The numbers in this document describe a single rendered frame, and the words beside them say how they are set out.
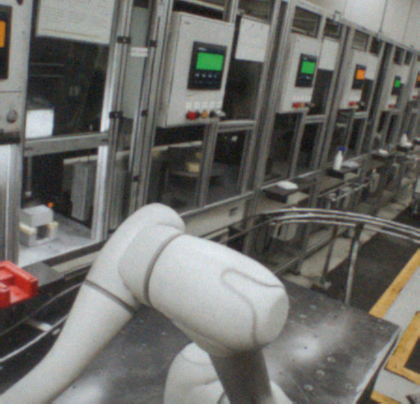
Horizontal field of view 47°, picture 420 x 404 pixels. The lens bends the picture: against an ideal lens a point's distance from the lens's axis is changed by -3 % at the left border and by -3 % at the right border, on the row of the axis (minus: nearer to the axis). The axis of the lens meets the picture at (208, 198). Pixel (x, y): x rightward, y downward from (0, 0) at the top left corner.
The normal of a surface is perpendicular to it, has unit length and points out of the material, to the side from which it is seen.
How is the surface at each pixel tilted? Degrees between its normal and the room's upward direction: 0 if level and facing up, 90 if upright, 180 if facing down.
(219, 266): 29
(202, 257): 23
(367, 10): 90
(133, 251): 52
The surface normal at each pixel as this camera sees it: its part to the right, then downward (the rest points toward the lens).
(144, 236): -0.34, -0.67
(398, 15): -0.55, 0.17
